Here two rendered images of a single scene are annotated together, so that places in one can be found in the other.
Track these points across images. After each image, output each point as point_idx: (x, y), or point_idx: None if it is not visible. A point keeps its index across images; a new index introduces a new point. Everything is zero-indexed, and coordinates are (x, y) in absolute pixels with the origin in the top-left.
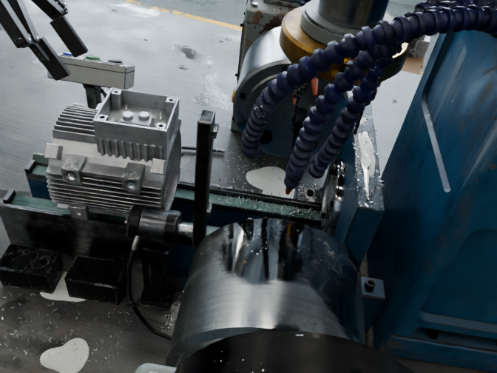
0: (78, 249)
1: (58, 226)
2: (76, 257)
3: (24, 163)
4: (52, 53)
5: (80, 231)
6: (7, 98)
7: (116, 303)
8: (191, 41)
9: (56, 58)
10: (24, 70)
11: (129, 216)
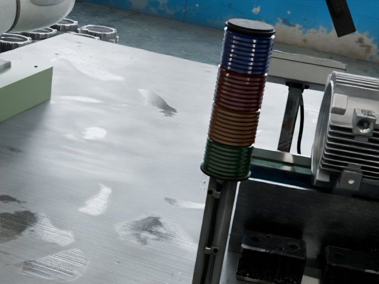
0: (316, 247)
1: (305, 209)
2: (328, 247)
3: (192, 182)
4: (347, 6)
5: (331, 216)
6: (136, 129)
7: None
8: (311, 102)
9: (349, 12)
10: (140, 109)
11: None
